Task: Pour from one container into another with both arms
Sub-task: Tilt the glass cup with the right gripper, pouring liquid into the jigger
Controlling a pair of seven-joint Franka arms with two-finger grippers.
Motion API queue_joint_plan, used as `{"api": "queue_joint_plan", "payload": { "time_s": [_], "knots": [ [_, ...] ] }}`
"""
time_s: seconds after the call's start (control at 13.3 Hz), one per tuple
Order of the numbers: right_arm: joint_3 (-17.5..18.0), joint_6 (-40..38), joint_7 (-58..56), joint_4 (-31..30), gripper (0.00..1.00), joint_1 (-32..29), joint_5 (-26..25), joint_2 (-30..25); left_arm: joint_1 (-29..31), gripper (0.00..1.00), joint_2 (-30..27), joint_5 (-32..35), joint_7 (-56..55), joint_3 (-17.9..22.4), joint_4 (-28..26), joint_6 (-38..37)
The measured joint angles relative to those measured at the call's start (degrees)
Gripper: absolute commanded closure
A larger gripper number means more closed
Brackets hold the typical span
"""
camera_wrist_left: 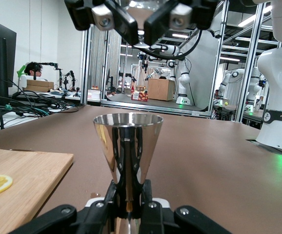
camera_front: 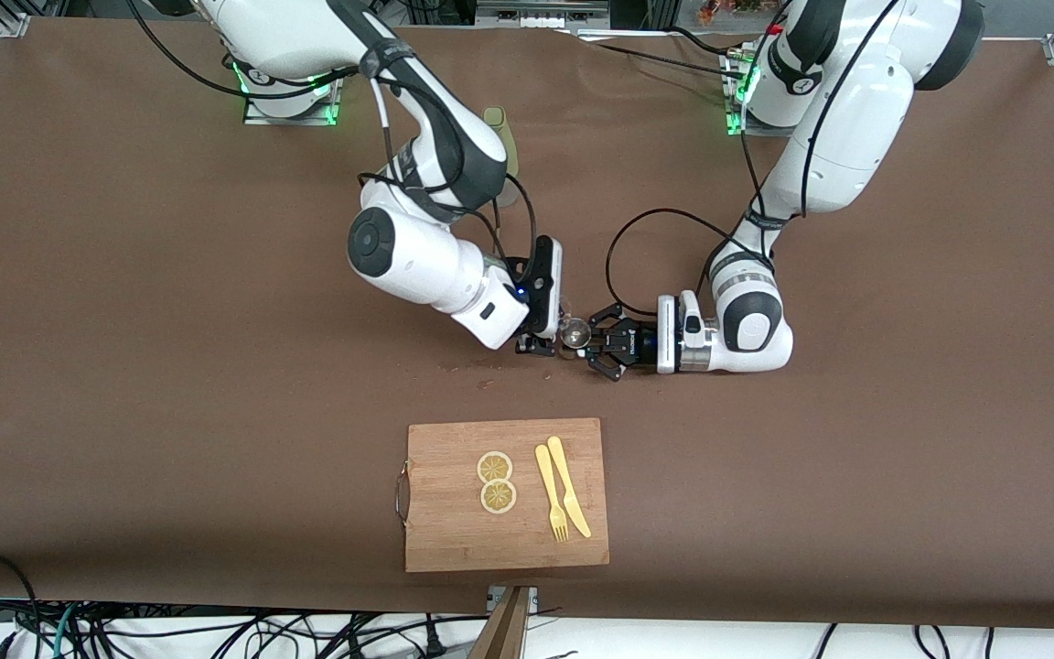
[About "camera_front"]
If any yellow plastic knife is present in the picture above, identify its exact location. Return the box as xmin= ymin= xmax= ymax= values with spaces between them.
xmin=546 ymin=436 xmax=593 ymax=539

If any yellow plastic fork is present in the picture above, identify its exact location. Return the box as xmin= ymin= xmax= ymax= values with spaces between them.
xmin=534 ymin=444 xmax=570 ymax=543

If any green sleeved glass bottle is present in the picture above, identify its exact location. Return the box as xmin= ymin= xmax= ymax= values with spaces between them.
xmin=481 ymin=106 xmax=522 ymax=208

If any wooden cutting board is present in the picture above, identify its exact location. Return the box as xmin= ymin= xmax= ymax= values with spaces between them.
xmin=396 ymin=417 xmax=610 ymax=574

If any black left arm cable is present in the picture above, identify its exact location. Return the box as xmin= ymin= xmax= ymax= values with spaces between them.
xmin=604 ymin=0 xmax=903 ymax=321

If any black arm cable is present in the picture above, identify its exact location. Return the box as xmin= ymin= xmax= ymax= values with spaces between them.
xmin=124 ymin=0 xmax=539 ymax=280
xmin=604 ymin=0 xmax=903 ymax=321

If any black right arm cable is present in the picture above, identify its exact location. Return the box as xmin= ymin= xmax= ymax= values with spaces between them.
xmin=124 ymin=0 xmax=539 ymax=280

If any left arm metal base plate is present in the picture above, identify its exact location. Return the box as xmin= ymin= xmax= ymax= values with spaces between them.
xmin=725 ymin=50 xmax=798 ymax=138

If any black table cable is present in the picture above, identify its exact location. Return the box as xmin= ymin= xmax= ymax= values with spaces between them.
xmin=582 ymin=26 xmax=749 ymax=81

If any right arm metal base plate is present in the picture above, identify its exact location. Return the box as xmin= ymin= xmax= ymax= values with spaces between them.
xmin=242 ymin=64 xmax=342 ymax=127

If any wooden post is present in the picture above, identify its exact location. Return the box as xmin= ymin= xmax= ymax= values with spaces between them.
xmin=468 ymin=588 xmax=532 ymax=659

